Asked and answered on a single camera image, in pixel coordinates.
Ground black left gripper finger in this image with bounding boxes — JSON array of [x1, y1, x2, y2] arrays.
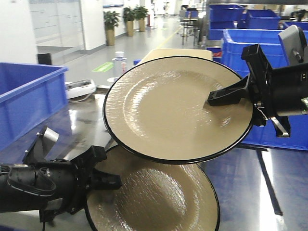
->
[[90, 168, 122, 190]]

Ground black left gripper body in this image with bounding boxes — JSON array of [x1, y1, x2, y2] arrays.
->
[[39, 146, 107, 223]]

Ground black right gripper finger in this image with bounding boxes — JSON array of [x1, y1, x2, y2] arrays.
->
[[207, 75, 251, 106], [252, 105, 268, 127]]

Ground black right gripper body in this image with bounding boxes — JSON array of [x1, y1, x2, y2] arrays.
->
[[241, 44, 290, 137]]

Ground beige plate black rim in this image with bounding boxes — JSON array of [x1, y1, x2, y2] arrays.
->
[[85, 145, 220, 231], [103, 56, 253, 164]]

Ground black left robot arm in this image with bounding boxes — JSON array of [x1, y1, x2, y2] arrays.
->
[[0, 146, 122, 222]]

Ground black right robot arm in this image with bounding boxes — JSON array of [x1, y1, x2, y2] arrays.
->
[[207, 44, 308, 138]]

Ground blue crates on shelf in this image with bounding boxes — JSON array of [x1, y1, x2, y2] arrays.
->
[[207, 4, 281, 40]]

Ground large blue crate right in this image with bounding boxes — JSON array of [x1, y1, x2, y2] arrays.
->
[[222, 29, 308, 150]]

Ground cream plastic basket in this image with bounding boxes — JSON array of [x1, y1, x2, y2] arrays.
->
[[139, 48, 213, 64]]

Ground white device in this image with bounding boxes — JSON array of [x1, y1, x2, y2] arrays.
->
[[65, 79, 96, 99]]

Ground blue crate left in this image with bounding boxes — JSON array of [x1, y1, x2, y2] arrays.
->
[[0, 62, 68, 149]]

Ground clear water bottle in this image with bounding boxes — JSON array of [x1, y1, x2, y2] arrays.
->
[[113, 51, 127, 78]]

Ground potted plant far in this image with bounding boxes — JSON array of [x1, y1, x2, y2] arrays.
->
[[135, 5, 148, 32]]

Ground potted plant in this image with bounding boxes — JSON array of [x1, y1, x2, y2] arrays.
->
[[135, 5, 148, 32], [103, 11, 119, 46], [123, 7, 135, 37]]

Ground potted plant middle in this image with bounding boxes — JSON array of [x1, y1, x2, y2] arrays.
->
[[123, 7, 135, 37]]

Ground potted plant near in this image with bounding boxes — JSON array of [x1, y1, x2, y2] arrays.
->
[[103, 11, 119, 46]]

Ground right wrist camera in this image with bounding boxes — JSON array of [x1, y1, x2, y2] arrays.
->
[[278, 25, 308, 65]]

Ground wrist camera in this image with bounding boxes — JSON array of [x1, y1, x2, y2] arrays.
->
[[278, 25, 308, 65], [22, 126, 59, 165]]

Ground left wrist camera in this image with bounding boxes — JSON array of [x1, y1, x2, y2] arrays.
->
[[22, 126, 59, 165]]

